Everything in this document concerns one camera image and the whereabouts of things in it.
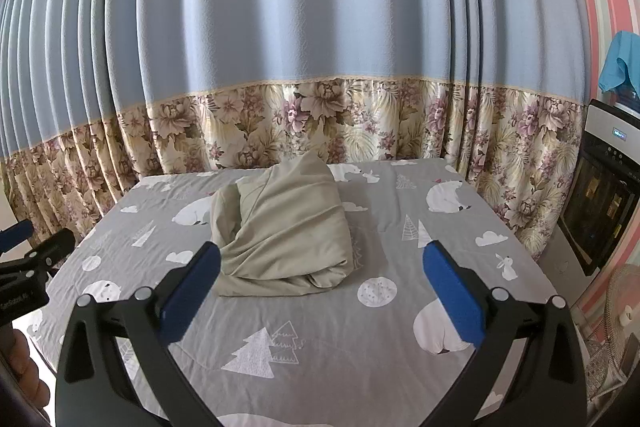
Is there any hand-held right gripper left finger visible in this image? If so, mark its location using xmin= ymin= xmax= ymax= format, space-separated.
xmin=54 ymin=241 xmax=232 ymax=427

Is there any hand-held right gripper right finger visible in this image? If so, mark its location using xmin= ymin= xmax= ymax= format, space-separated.
xmin=415 ymin=240 xmax=587 ymax=427

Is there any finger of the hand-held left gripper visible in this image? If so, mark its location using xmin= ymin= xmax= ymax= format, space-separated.
xmin=0 ymin=228 xmax=77 ymax=282
xmin=0 ymin=220 xmax=35 ymax=259

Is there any beige hooded zip jacket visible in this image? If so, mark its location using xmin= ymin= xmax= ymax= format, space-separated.
xmin=210 ymin=151 xmax=354 ymax=299

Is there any person's left hand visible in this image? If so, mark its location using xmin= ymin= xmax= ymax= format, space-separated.
xmin=0 ymin=328 xmax=52 ymax=414

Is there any grey printed bed sheet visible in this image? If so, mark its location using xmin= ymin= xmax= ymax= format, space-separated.
xmin=25 ymin=157 xmax=562 ymax=427

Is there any electric fan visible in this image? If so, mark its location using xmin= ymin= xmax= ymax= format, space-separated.
xmin=582 ymin=264 xmax=640 ymax=404

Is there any water dispenser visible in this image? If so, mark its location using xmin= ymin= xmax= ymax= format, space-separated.
xmin=557 ymin=99 xmax=640 ymax=278

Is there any blue cloth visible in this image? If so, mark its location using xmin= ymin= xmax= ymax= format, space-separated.
xmin=598 ymin=31 xmax=640 ymax=94

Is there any blue curtain with floral border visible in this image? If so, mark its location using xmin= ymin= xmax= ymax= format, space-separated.
xmin=0 ymin=0 xmax=592 ymax=260

